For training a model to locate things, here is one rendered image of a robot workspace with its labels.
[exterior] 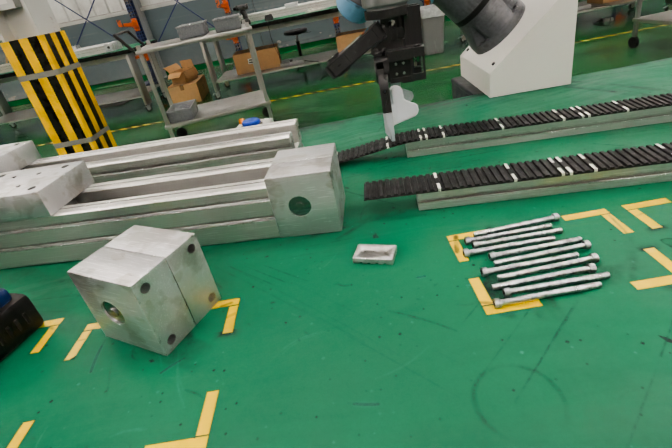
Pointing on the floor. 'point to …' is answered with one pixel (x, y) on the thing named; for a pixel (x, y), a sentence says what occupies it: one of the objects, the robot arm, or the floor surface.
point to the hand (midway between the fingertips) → (387, 128)
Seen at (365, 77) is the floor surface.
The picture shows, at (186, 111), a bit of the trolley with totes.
